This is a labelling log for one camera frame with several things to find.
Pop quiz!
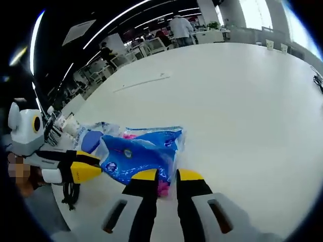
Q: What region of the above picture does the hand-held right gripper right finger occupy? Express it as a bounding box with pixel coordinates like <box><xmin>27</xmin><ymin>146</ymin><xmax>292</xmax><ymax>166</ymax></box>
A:
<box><xmin>175</xmin><ymin>168</ymin><xmax>283</xmax><ymax>242</ymax></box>

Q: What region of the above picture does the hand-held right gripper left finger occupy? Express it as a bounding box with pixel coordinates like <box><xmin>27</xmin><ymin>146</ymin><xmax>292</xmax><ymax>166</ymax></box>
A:
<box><xmin>54</xmin><ymin>168</ymin><xmax>162</xmax><ymax>242</ymax></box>

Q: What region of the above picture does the black cable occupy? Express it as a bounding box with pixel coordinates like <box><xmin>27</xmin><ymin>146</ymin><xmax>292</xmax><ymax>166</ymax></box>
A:
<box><xmin>61</xmin><ymin>181</ymin><xmax>82</xmax><ymax>211</ymax></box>

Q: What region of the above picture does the white packet with blue print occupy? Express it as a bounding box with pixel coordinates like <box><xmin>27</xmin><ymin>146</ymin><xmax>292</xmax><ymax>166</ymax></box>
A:
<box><xmin>71</xmin><ymin>121</ymin><xmax>122</xmax><ymax>155</ymax></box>

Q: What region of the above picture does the blue wipes packet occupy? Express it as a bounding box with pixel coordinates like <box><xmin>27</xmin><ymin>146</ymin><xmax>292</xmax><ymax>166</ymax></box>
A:
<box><xmin>99</xmin><ymin>125</ymin><xmax>188</xmax><ymax>200</ymax></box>

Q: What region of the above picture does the white table socket strip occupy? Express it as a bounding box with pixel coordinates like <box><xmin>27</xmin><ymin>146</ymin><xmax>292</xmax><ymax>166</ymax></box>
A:
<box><xmin>113</xmin><ymin>71</ymin><xmax>173</xmax><ymax>93</ymax></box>

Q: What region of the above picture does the ceiling air vent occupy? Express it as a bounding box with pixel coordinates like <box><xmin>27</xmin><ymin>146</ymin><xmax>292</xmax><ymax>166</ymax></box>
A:
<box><xmin>61</xmin><ymin>19</ymin><xmax>97</xmax><ymax>47</ymax></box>

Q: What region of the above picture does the curved ceiling light strip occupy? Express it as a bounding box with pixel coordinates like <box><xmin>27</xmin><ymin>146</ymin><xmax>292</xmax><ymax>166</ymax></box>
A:
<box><xmin>82</xmin><ymin>0</ymin><xmax>152</xmax><ymax>50</ymax></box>

